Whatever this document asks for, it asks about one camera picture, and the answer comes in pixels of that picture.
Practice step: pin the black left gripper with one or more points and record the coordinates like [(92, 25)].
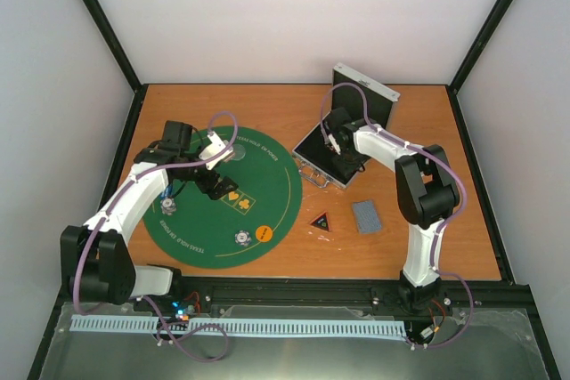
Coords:
[(206, 185)]

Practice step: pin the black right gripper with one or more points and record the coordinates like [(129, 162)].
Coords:
[(346, 169)]

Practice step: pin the clear acrylic dealer button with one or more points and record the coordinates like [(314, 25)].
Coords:
[(238, 152)]

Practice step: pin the black triangular button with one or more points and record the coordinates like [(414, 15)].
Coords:
[(322, 222)]

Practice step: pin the orange big blind button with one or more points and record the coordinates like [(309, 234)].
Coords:
[(264, 233)]

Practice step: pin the small blue blind button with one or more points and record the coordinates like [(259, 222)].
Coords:
[(167, 192)]

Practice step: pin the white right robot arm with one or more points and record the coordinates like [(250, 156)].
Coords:
[(428, 194)]

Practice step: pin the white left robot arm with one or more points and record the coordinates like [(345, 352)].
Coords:
[(96, 265)]

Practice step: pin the aluminium poker case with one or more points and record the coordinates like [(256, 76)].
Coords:
[(355, 101)]

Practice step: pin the round green poker mat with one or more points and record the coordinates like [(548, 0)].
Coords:
[(201, 231)]

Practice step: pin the loose blue card deck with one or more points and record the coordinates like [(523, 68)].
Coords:
[(366, 217)]

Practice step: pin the metal front plate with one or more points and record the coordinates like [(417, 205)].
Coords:
[(491, 344)]

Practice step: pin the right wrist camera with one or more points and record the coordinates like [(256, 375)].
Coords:
[(333, 144)]

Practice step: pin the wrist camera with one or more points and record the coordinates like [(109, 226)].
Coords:
[(216, 151), (333, 144)]

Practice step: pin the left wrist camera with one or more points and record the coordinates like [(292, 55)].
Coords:
[(216, 151)]

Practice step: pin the black aluminium frame rail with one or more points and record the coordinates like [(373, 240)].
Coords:
[(374, 295)]

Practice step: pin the light blue cable duct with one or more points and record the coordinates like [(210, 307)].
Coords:
[(265, 328)]

